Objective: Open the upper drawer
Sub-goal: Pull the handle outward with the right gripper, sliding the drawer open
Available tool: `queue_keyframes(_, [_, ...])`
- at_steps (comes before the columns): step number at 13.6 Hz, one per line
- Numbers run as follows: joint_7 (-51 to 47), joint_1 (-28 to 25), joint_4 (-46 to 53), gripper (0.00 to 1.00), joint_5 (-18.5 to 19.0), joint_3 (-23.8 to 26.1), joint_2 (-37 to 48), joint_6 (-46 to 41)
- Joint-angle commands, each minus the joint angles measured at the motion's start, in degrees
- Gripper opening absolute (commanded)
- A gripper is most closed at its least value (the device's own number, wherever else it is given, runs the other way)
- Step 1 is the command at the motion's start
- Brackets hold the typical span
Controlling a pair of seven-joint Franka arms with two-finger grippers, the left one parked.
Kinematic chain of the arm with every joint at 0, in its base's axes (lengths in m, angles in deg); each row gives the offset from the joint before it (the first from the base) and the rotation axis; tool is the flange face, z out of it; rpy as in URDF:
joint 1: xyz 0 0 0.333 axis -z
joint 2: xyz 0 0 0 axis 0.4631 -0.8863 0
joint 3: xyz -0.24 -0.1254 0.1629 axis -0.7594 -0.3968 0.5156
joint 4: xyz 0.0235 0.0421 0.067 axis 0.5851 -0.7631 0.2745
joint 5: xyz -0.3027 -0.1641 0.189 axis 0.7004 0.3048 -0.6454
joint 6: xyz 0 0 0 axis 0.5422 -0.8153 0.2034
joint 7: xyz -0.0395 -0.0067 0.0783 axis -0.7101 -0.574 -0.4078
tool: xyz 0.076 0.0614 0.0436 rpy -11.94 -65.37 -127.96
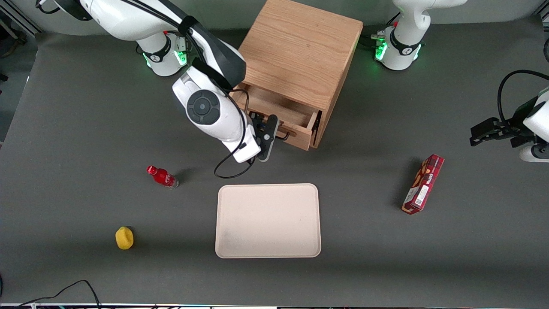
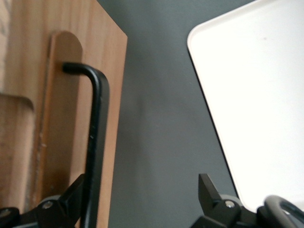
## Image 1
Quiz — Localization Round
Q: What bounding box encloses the beige rectangular tray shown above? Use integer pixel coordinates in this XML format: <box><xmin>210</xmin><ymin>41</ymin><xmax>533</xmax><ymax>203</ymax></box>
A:
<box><xmin>215</xmin><ymin>183</ymin><xmax>322</xmax><ymax>259</ymax></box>

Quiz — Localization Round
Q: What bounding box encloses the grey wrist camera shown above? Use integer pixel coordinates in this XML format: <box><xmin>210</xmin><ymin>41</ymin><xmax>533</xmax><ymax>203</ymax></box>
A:
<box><xmin>259</xmin><ymin>115</ymin><xmax>280</xmax><ymax>163</ymax></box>
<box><xmin>519</xmin><ymin>143</ymin><xmax>549</xmax><ymax>163</ymax></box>

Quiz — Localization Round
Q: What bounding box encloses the small red bottle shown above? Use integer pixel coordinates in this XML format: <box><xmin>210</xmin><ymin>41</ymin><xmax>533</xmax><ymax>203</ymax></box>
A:
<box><xmin>147</xmin><ymin>165</ymin><xmax>179</xmax><ymax>188</ymax></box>

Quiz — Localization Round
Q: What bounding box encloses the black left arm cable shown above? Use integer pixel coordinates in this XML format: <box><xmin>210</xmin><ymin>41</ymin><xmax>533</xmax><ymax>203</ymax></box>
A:
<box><xmin>497</xmin><ymin>70</ymin><xmax>549</xmax><ymax>123</ymax></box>

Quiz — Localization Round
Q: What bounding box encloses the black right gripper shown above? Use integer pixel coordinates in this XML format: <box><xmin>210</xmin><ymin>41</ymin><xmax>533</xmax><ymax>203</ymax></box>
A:
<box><xmin>250</xmin><ymin>112</ymin><xmax>268</xmax><ymax>149</ymax></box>

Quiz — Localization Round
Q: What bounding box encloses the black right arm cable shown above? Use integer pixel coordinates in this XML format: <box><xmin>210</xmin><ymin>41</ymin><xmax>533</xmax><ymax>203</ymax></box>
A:
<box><xmin>184</xmin><ymin>26</ymin><xmax>260</xmax><ymax>180</ymax></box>

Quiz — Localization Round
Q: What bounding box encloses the aluminium frame rail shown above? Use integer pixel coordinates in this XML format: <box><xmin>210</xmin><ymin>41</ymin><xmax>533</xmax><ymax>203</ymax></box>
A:
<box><xmin>0</xmin><ymin>4</ymin><xmax>37</xmax><ymax>42</ymax></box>

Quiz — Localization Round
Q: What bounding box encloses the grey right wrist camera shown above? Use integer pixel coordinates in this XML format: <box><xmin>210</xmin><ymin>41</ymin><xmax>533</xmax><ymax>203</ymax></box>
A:
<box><xmin>259</xmin><ymin>115</ymin><xmax>280</xmax><ymax>163</ymax></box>

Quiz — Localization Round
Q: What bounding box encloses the yellow sponge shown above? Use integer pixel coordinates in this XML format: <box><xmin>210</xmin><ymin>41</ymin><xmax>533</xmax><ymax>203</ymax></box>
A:
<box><xmin>115</xmin><ymin>226</ymin><xmax>134</xmax><ymax>250</ymax></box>

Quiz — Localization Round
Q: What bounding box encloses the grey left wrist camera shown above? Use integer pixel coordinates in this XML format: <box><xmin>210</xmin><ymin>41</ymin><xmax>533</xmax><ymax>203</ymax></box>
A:
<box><xmin>519</xmin><ymin>143</ymin><xmax>549</xmax><ymax>163</ymax></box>

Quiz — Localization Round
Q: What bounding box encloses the thin black floor cable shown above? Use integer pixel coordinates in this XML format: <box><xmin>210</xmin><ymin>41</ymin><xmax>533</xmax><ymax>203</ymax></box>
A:
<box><xmin>0</xmin><ymin>279</ymin><xmax>103</xmax><ymax>309</ymax></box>

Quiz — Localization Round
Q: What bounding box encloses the wooden drawer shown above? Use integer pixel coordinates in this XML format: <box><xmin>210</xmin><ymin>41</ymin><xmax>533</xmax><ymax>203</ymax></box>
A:
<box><xmin>229</xmin><ymin>84</ymin><xmax>320</xmax><ymax>151</ymax></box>

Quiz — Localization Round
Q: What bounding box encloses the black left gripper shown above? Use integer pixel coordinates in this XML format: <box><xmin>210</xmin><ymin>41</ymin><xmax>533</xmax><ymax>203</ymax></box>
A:
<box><xmin>470</xmin><ymin>97</ymin><xmax>543</xmax><ymax>148</ymax></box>

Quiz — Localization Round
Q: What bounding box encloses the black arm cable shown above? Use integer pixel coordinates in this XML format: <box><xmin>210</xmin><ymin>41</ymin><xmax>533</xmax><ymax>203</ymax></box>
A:
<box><xmin>497</xmin><ymin>70</ymin><xmax>549</xmax><ymax>123</ymax></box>
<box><xmin>184</xmin><ymin>26</ymin><xmax>260</xmax><ymax>180</ymax></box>

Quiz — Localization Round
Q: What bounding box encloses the red snack box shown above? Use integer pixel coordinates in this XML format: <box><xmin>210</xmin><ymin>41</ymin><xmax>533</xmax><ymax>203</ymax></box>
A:
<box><xmin>401</xmin><ymin>154</ymin><xmax>445</xmax><ymax>215</ymax></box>

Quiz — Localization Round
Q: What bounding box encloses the wooden drawer cabinet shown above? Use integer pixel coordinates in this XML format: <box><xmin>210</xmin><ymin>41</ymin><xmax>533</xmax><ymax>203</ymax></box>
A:
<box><xmin>232</xmin><ymin>0</ymin><xmax>364</xmax><ymax>148</ymax></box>

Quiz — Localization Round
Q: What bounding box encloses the black left base cable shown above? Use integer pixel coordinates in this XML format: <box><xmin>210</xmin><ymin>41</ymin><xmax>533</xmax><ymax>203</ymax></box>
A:
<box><xmin>360</xmin><ymin>12</ymin><xmax>402</xmax><ymax>48</ymax></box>

